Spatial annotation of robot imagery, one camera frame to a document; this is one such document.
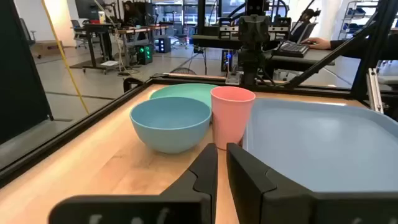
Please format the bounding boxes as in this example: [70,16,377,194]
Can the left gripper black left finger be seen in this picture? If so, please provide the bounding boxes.
[48,142,218,224]

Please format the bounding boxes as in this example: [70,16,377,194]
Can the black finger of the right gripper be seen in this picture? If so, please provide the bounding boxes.
[238,14,254,44]
[253,14,271,44]

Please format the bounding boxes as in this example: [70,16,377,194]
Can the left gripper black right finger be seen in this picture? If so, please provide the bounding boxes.
[226,142,398,224]

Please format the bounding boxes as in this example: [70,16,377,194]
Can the blue plastic bowl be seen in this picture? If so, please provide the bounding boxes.
[129,96,213,155]

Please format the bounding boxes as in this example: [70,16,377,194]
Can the teal plastic plate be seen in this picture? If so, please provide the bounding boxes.
[149,83,218,110]

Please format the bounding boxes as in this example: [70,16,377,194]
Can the pink ribbed plastic cup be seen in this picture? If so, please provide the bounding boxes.
[210,86,256,151]

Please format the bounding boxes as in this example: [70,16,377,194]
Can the person's forearm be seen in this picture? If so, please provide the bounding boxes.
[329,34,398,60]

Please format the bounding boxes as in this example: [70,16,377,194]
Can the blue plastic tray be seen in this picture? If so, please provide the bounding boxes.
[241,98,398,194]

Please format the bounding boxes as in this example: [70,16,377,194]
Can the computer tower with blue lights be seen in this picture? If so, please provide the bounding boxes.
[154,37,172,54]
[221,49,234,72]

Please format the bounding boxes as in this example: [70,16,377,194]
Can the black keyboard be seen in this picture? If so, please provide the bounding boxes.
[272,40,310,58]

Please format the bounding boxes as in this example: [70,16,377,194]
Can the black work desk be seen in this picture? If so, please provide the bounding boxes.
[191,33,336,73]

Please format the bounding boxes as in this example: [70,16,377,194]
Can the person's hand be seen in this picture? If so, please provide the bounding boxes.
[300,37,332,50]

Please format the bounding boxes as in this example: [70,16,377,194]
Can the computer tower with green lights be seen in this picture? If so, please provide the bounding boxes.
[136,44,154,65]

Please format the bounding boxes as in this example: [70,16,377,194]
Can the wooden-top desk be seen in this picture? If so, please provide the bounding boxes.
[116,24,170,68]

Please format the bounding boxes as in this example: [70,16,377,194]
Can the metal shelf rack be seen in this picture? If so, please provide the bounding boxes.
[338,0,379,41]

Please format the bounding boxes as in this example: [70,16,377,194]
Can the black standing desk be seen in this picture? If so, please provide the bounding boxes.
[70,23,121,75]

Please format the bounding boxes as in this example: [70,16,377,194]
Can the dark monitor screen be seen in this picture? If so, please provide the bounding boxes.
[74,0,104,19]

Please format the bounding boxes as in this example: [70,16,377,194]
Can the grey office chair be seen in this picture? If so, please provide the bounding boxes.
[19,17,37,47]
[70,19,90,49]

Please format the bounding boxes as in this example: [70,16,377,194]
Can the low wooden platform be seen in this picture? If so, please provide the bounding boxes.
[30,39,65,59]

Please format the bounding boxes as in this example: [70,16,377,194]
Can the black room divider screen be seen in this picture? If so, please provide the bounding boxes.
[0,0,53,146]

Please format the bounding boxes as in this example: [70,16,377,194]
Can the black wire floor fan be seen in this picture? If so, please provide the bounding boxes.
[170,67,197,75]

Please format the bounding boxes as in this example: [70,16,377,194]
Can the black upright rig frame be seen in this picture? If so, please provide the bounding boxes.
[195,0,398,102]

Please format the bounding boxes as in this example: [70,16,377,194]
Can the silver aluminium bracket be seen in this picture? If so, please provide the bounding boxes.
[366,67,384,114]

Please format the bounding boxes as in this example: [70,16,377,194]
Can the black table edge frame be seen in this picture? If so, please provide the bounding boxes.
[0,74,398,189]

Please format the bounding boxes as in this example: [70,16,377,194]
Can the yellow hanging strap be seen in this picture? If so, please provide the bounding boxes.
[41,0,90,115]

